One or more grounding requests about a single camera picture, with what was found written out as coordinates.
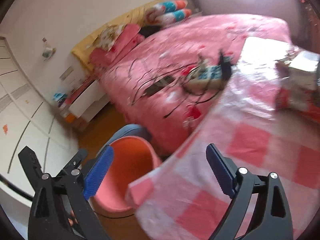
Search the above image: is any orange teal rolled quilt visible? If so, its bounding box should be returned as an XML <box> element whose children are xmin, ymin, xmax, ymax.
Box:
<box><xmin>144</xmin><ymin>0</ymin><xmax>192</xmax><ymax>26</ymax></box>

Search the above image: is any folded pink blanket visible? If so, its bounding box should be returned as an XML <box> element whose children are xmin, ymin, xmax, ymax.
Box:
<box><xmin>89</xmin><ymin>24</ymin><xmax>145</xmax><ymax>67</ymax></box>

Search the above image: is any pink bed blanket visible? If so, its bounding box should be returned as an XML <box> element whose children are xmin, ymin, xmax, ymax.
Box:
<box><xmin>89</xmin><ymin>14</ymin><xmax>291</xmax><ymax>154</ymax></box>

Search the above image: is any white nightstand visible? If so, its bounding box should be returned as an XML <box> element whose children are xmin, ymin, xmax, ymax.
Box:
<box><xmin>53</xmin><ymin>77</ymin><xmax>110</xmax><ymax>124</ymax></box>

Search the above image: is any grey milk carton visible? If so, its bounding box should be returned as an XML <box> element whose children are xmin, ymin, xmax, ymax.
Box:
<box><xmin>276</xmin><ymin>50</ymin><xmax>319</xmax><ymax>116</ymax></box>

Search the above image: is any floral pillow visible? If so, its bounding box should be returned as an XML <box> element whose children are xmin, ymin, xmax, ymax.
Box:
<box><xmin>93</xmin><ymin>24</ymin><xmax>126</xmax><ymax>51</ymax></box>

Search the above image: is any pink plastic trash bucket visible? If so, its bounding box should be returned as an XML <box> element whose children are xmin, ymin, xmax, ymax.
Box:
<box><xmin>94</xmin><ymin>136</ymin><xmax>162</xmax><ymax>213</ymax></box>

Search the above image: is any white power strip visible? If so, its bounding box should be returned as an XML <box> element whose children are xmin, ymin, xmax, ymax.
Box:
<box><xmin>183</xmin><ymin>65</ymin><xmax>225</xmax><ymax>91</ymax></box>

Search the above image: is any black power adapter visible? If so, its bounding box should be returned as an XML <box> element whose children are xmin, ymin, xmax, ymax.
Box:
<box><xmin>219</xmin><ymin>49</ymin><xmax>233</xmax><ymax>81</ymax></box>

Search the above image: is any white wardrobe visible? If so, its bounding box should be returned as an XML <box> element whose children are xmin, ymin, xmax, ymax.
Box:
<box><xmin>1</xmin><ymin>37</ymin><xmax>79</xmax><ymax>198</ymax></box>

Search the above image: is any red white checkered plastic tablecloth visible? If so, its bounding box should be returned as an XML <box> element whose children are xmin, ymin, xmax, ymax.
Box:
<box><xmin>128</xmin><ymin>37</ymin><xmax>319</xmax><ymax>239</ymax></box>

